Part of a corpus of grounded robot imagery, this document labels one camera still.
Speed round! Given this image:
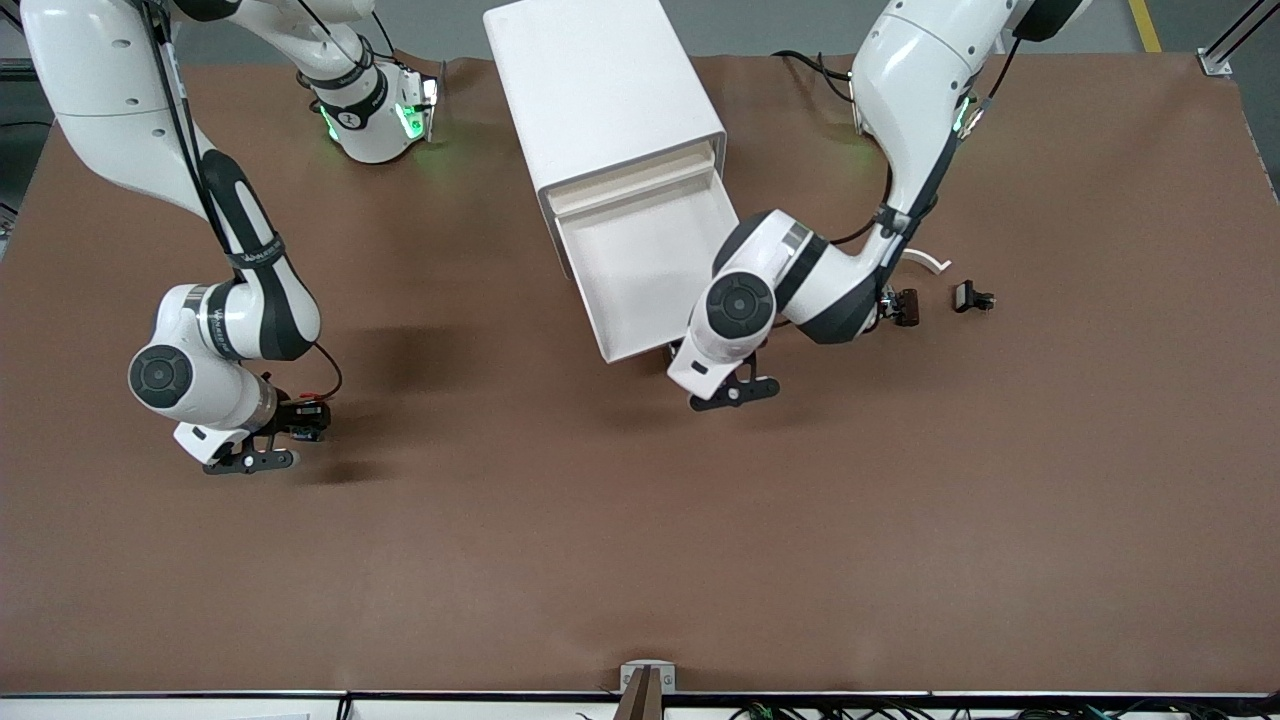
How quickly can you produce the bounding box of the aluminium frame profile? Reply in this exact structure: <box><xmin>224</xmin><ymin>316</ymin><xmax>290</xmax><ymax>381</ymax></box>
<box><xmin>1197</xmin><ymin>0</ymin><xmax>1280</xmax><ymax>78</ymax></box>

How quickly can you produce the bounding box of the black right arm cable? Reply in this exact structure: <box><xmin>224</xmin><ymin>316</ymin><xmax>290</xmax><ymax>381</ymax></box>
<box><xmin>295</xmin><ymin>340</ymin><xmax>344</xmax><ymax>403</ymax></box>

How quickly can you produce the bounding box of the black left arm base cable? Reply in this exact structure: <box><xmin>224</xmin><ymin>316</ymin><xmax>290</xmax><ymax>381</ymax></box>
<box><xmin>772</xmin><ymin>48</ymin><xmax>856</xmax><ymax>101</ymax></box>

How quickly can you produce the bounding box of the brown table cover sheet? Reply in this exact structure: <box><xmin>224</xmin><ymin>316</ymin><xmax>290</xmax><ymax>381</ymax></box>
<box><xmin>0</xmin><ymin>52</ymin><xmax>1280</xmax><ymax>696</ymax></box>

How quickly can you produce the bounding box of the white drawer cabinet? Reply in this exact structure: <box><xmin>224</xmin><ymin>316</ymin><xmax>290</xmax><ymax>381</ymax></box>
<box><xmin>484</xmin><ymin>0</ymin><xmax>728</xmax><ymax>279</ymax></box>

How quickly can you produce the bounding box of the white plastic drawer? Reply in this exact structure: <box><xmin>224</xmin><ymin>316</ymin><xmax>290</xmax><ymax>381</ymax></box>
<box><xmin>547</xmin><ymin>142</ymin><xmax>717</xmax><ymax>216</ymax></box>
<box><xmin>553</xmin><ymin>168</ymin><xmax>743</xmax><ymax>364</ymax></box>

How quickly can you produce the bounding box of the grey metal mount bracket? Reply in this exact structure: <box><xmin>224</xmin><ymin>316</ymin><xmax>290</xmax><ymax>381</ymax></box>
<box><xmin>615</xmin><ymin>660</ymin><xmax>678</xmax><ymax>720</ymax></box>

